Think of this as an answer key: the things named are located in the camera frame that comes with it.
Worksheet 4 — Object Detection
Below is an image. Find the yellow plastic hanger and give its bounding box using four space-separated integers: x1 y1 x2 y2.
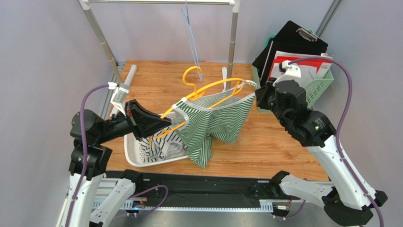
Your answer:
156 78 255 138

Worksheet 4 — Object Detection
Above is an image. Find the white metal clothes rack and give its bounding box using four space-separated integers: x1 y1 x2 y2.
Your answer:
77 0 240 119

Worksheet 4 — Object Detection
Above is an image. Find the red white folder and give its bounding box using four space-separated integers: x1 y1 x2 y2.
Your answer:
270 51 332 87

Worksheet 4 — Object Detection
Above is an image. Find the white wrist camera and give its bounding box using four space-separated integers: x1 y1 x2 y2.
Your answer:
273 61 301 86
108 82 130 117

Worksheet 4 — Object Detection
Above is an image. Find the white perforated laundry basket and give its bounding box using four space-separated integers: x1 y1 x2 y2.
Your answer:
124 111 190 168

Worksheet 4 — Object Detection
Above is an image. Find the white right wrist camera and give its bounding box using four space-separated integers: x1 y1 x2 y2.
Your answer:
273 61 301 86

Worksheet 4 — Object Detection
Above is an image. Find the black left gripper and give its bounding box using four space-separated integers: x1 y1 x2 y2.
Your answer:
96 98 172 143

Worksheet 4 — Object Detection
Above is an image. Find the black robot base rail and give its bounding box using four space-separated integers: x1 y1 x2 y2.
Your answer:
113 168 293 210

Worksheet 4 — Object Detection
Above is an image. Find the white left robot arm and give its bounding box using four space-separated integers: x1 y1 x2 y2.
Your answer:
61 100 171 227

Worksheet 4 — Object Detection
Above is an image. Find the green file organizer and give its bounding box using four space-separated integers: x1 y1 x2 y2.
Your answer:
252 30 334 114

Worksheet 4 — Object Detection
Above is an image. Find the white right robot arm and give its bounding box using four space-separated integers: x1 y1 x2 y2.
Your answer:
255 80 388 227

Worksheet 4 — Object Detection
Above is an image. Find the black white striped tank top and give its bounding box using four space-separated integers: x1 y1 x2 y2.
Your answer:
140 131 187 163

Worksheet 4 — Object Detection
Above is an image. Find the black clipboard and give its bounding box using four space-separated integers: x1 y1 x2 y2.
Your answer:
252 20 329 71

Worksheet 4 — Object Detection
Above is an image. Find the green white striped tank top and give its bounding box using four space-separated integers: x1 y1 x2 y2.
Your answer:
172 89 256 168

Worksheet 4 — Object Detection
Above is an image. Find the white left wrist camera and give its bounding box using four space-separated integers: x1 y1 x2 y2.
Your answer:
108 82 130 117

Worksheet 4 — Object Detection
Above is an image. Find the light blue wire hanger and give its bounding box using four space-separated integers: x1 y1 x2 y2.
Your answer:
181 0 200 68

